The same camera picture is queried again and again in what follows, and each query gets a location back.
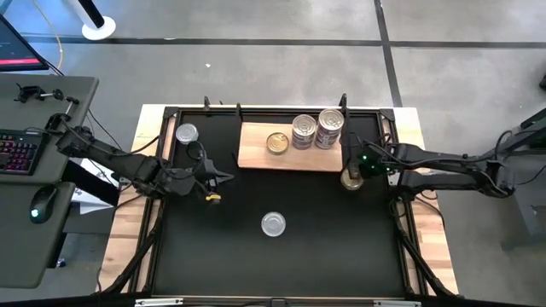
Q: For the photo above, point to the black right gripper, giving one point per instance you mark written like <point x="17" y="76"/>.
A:
<point x="373" y="164"/>

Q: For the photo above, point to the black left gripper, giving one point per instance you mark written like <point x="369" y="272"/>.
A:
<point x="192" y="179"/>

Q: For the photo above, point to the gold seafood can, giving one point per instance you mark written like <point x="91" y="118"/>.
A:
<point x="277" y="143"/>
<point x="350" y="184"/>

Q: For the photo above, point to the wooden shelf black brackets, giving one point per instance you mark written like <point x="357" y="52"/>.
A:
<point x="256" y="158"/>

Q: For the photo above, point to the silver lid seafood can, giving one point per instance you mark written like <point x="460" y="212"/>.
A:
<point x="187" y="133"/>
<point x="273" y="224"/>

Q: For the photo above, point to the yellow tag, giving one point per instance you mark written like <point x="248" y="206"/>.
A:
<point x="213" y="197"/>

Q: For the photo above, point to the black table mat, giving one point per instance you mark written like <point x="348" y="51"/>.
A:
<point x="277" y="264"/>

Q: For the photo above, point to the white paper sheet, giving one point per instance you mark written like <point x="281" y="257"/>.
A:
<point x="85" y="204"/>

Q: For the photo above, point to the black desk clamp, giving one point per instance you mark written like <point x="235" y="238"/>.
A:
<point x="70" y="102"/>
<point x="30" y="91"/>

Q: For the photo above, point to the dark metal stand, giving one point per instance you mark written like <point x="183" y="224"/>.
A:
<point x="524" y="213"/>

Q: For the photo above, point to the black computer mouse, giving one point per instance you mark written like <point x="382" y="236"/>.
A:
<point x="42" y="204"/>

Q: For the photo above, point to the small blue object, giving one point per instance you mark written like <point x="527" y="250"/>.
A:
<point x="62" y="263"/>

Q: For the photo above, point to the black pole white base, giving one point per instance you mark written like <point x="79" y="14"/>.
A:
<point x="99" y="27"/>

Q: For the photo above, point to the backlit black keyboard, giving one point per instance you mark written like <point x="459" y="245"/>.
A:
<point x="19" y="151"/>

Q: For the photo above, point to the grey side desk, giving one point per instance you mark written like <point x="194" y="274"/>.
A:
<point x="25" y="239"/>

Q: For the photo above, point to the black computer monitor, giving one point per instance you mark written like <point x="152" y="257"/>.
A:
<point x="17" y="47"/>

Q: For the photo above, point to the silver metal bracket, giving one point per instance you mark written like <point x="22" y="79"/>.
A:
<point x="158" y="302"/>
<point x="396" y="304"/>

